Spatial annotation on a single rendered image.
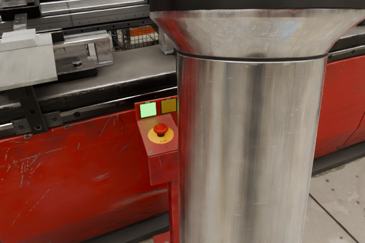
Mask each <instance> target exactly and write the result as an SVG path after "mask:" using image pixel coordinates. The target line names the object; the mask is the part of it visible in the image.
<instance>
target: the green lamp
mask: <svg viewBox="0 0 365 243"><path fill-rule="evenodd" d="M140 109H141V118H142V117H147V116H153V115H156V104H155V103H150V104H144V105H140Z"/></svg>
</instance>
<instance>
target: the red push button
mask: <svg viewBox="0 0 365 243"><path fill-rule="evenodd" d="M153 130H154V132H155V133H157V136H158V137H163V136H164V135H165V133H166V132H167V130H168V127H167V125H166V124H163V123H159V124H156V125H155V126H154V128H153Z"/></svg>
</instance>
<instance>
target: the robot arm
mask: <svg viewBox="0 0 365 243"><path fill-rule="evenodd" d="M149 11H150V12H149V14H150V18H151V19H152V20H153V22H154V23H155V24H156V25H157V26H158V27H159V28H160V29H161V30H162V31H163V32H164V33H165V34H166V35H167V36H168V37H169V38H170V39H171V40H172V41H173V42H174V44H175V48H176V50H177V58H176V76H177V95H178V188H179V243H302V240H303V233H304V225H305V217H306V210H307V202H308V197H309V189H310V182H311V174H312V166H313V158H314V150H315V146H316V138H317V130H318V122H319V114H320V107H321V102H322V94H323V86H324V79H325V71H326V63H327V58H328V51H329V50H330V49H331V47H332V46H333V44H334V43H335V42H336V41H337V40H339V39H340V38H341V37H342V36H343V35H345V34H346V33H347V32H348V31H350V30H351V29H352V28H353V27H355V26H356V25H358V24H359V23H360V22H361V21H363V20H364V19H365V0H149Z"/></svg>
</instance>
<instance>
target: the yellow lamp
mask: <svg viewBox="0 0 365 243"><path fill-rule="evenodd" d="M161 110H162V113H167V112H173V111H176V99H171V100H165V101H161Z"/></svg>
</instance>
